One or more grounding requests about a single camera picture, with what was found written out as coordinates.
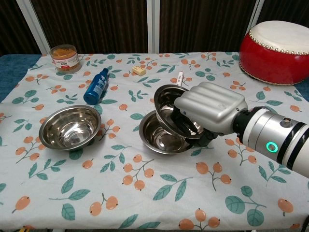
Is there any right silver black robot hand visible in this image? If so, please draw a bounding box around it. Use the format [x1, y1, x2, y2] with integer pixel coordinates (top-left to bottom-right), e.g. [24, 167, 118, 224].
[169, 81, 249, 148]

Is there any shiny metal bowl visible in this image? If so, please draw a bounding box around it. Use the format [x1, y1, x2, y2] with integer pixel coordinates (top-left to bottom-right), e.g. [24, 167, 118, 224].
[139, 110, 197, 154]
[153, 84, 205, 141]
[38, 104, 102, 151]

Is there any red white marker pen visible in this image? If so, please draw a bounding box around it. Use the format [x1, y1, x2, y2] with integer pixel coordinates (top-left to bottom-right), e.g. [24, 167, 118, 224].
[175, 70, 185, 87]

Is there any red drum with white skin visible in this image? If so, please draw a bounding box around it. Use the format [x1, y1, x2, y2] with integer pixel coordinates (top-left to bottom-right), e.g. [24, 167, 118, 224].
[239, 20, 309, 86]

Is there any small beige block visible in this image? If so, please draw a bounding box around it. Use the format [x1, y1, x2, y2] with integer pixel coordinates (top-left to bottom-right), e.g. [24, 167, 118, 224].
[131, 65, 147, 76]

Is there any floral printed tablecloth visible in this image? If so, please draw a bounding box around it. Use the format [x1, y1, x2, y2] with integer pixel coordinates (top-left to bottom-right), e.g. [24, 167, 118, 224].
[0, 51, 309, 231]

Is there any blue spray bottle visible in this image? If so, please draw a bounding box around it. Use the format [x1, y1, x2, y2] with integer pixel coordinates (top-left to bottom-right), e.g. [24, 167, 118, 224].
[83, 68, 110, 105]

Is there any clear jar of orange snacks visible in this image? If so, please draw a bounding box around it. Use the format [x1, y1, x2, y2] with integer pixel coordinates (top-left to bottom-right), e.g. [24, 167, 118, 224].
[49, 43, 82, 73]

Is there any white partition frame post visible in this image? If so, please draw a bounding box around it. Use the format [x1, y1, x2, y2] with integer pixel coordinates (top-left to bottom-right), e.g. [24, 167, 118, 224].
[15, 0, 51, 55]
[146, 0, 161, 54]
[248, 0, 266, 32]

